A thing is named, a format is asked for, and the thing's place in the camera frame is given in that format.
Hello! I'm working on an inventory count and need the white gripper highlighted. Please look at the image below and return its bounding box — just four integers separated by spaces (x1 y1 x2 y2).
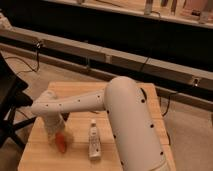
44 114 71 145

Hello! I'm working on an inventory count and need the long metal rail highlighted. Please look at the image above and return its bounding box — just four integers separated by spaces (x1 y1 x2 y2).
0 27 213 88

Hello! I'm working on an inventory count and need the black rectangular block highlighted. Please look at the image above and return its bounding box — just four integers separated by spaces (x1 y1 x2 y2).
61 113 70 121

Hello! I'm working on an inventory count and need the black office chair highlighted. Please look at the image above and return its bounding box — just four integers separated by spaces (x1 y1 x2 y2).
0 53 36 149

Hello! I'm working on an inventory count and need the black floor cable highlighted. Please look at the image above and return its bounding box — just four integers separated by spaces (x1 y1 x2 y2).
4 39 45 76

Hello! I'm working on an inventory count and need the green ceramic bowl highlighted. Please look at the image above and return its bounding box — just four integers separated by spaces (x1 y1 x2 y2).
140 88 147 101

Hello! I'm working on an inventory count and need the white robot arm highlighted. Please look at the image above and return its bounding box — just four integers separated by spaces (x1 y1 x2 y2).
31 76 170 171

